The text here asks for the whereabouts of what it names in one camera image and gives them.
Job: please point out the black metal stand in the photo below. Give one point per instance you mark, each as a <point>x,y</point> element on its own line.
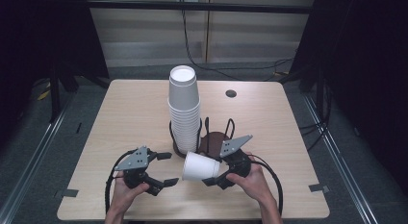
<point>54,95</point>
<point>320,95</point>

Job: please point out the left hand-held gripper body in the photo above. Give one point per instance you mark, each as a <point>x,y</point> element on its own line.
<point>134,159</point>

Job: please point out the stack of white paper cups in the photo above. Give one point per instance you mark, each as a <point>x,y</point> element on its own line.
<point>183,121</point>

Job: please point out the person's right hand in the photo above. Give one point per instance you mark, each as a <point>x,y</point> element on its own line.
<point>256,185</point>

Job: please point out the yellow floor tape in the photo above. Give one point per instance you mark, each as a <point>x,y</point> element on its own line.
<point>43,95</point>

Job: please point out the grey tape strip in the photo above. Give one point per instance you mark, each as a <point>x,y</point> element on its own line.
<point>66,193</point>
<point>318,188</point>

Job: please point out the black horizontal bar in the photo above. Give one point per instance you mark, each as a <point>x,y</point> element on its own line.
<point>144,6</point>

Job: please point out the dark curtain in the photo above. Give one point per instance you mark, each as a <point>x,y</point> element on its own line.
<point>369,57</point>
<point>32,41</point>

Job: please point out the round table grommet hole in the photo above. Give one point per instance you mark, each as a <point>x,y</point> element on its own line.
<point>231,93</point>

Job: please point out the white disposable cup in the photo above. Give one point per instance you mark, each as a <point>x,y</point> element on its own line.
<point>200,166</point>

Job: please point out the person's left hand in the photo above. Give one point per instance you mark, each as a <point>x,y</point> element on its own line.
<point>123,195</point>

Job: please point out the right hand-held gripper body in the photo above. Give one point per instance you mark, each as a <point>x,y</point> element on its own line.
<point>234,146</point>

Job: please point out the metal floor rail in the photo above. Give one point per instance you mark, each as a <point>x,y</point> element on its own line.
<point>336,160</point>
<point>38,155</point>

